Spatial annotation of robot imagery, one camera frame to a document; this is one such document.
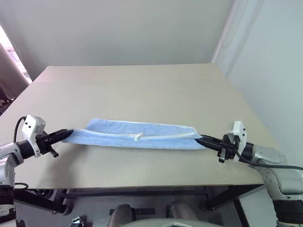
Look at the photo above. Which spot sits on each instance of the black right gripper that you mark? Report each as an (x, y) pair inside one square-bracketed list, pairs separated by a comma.
[(227, 150)]

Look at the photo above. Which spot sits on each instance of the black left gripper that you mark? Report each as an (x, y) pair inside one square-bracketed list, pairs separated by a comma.
[(43, 144)]

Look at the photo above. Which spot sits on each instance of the blue towel with white trim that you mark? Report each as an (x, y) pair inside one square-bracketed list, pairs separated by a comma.
[(154, 142)]

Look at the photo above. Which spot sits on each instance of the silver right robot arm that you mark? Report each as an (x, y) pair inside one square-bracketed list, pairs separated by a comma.
[(272, 153)]

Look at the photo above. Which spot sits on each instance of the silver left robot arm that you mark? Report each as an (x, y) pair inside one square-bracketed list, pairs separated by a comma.
[(7, 151)]

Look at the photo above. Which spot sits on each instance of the dark rounded grey shape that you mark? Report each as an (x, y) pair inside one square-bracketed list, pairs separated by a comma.
[(183, 210), (122, 215)]

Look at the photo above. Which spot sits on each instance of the silver robot body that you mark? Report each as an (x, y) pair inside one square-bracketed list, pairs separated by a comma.
[(170, 223)]

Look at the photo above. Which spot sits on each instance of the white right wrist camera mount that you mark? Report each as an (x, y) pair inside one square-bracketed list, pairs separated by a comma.
[(237, 128)]

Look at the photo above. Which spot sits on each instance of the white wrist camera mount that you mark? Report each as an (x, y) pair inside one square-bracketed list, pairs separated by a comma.
[(237, 128), (32, 125)]

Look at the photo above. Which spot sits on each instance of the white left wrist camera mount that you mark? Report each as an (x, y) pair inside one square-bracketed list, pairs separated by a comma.
[(32, 125)]

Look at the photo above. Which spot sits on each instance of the black metal table frame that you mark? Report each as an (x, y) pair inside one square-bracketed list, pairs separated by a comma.
[(132, 192)]

